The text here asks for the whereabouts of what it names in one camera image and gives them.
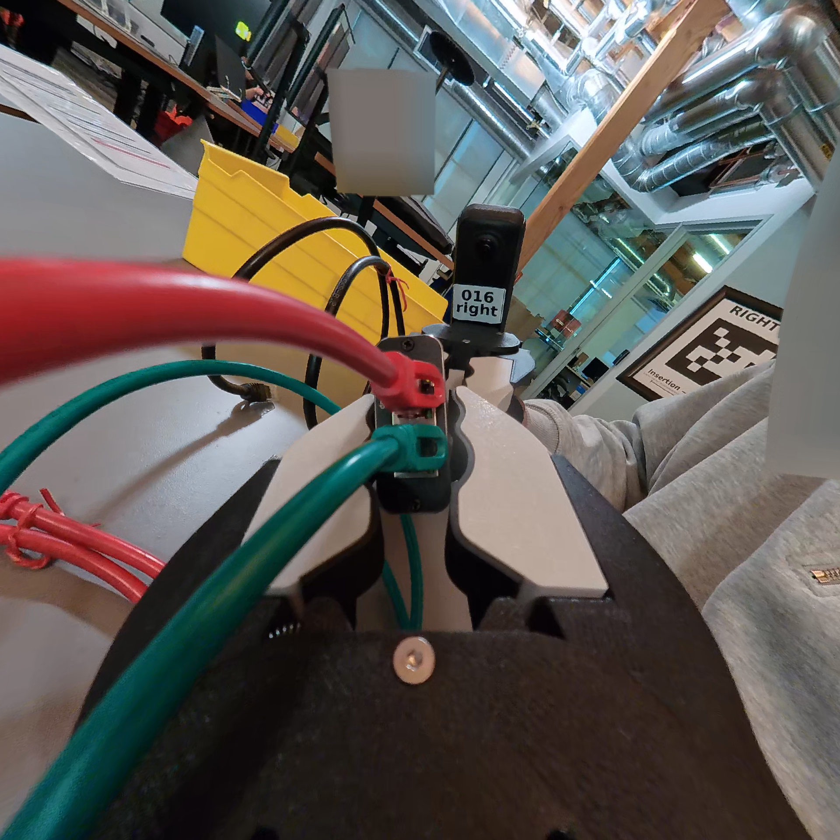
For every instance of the small blue tray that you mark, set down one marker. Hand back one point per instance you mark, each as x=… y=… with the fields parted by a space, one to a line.
x=253 y=105

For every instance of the printed paper sheet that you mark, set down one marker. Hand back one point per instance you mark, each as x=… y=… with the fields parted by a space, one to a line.
x=98 y=124

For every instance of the black monitor back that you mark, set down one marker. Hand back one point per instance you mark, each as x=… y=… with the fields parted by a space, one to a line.
x=275 y=79
x=315 y=85

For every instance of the black port block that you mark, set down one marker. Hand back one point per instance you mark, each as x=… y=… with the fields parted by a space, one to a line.
x=413 y=499

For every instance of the wooden workbench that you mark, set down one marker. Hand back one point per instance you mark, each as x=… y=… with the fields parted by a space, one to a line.
x=164 y=60

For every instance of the yellow plastic bin black divider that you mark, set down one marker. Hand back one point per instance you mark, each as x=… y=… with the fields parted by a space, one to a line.
x=262 y=216

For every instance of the black pole with round disc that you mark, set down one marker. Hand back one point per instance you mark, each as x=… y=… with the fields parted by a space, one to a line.
x=451 y=56

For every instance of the wooden post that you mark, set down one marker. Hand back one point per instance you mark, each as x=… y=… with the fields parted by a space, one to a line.
x=623 y=131

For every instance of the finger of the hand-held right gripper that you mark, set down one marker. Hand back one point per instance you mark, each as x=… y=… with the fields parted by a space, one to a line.
x=459 y=371
x=495 y=380

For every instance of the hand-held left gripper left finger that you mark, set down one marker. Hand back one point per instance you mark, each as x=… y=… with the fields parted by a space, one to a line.
x=321 y=446

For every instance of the black monitor green sticker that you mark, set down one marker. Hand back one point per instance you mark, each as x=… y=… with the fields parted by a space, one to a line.
x=229 y=26

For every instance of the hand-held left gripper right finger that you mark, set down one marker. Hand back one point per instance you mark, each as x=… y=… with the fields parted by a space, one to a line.
x=525 y=512

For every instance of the silver ventilation ducts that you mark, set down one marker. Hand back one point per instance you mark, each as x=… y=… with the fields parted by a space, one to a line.
x=722 y=98

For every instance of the framed marker poster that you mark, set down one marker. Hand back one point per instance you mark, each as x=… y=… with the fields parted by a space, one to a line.
x=715 y=354

